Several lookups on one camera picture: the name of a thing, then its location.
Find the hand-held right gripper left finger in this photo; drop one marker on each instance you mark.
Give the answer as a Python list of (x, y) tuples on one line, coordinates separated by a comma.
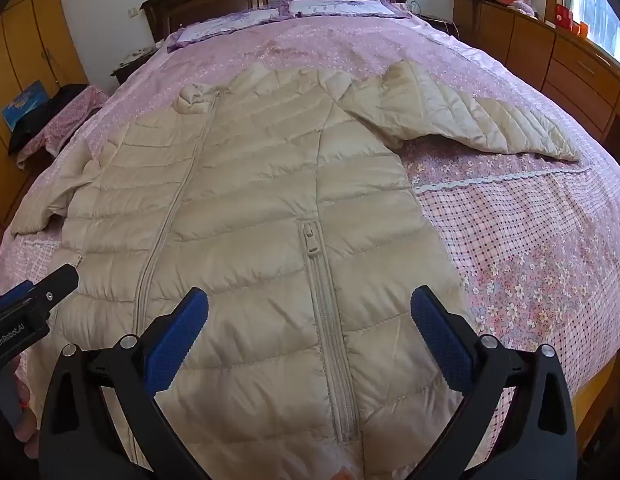
[(177, 340)]

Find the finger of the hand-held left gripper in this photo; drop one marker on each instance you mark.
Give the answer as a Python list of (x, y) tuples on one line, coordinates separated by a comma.
[(50, 287)]

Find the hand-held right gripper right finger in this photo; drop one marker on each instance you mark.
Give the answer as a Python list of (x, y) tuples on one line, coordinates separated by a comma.
[(439, 340)]

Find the beige down jacket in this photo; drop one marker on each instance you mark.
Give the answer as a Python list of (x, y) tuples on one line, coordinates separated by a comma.
[(240, 210)]

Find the person's left hand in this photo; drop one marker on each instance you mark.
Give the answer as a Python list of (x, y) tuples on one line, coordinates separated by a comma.
[(27, 435)]

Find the pink floral bedspread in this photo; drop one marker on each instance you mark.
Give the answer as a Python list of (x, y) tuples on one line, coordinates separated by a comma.
[(514, 235)]

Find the blue box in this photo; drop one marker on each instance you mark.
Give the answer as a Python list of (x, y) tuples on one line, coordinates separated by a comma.
[(25, 102)]

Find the black cloth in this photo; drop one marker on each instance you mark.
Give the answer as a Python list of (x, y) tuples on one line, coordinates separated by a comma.
[(60, 100)]

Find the dark wooden nightstand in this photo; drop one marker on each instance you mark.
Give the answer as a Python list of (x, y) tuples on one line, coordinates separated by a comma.
[(127, 74)]

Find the clutter on nightstand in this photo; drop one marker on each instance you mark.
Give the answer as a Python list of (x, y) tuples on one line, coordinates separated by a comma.
[(137, 55)]

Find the wooden wardrobe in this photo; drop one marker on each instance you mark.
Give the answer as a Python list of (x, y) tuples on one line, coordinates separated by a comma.
[(20, 35)]

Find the wooden dresser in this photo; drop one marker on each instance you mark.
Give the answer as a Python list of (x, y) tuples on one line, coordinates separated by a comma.
[(529, 45)]

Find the purple frilled white pillow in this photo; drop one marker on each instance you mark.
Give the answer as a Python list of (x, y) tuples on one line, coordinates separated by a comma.
[(225, 25), (340, 7)]

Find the orange box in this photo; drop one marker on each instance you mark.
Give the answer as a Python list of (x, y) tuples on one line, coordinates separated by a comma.
[(579, 29)]

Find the purple fluffy cloth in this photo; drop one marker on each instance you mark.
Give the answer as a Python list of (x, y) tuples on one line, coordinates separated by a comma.
[(523, 7)]

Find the red box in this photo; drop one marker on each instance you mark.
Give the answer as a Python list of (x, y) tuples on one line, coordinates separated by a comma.
[(563, 15)]

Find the window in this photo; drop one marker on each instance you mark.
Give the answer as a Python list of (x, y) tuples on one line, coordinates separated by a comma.
[(594, 15)]

